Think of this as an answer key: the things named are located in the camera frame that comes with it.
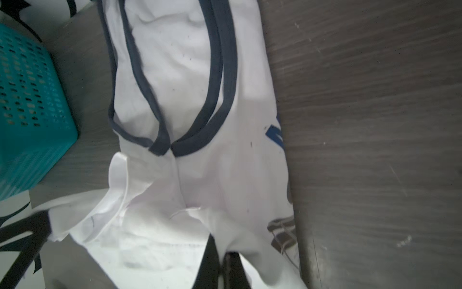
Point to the teal plastic basket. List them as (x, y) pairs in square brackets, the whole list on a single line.
[(37, 127)]

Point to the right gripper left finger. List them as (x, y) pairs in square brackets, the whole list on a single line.
[(209, 270)]

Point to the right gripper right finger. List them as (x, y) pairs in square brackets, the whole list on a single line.
[(233, 272)]

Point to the white tank top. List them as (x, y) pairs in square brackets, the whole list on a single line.
[(201, 151)]

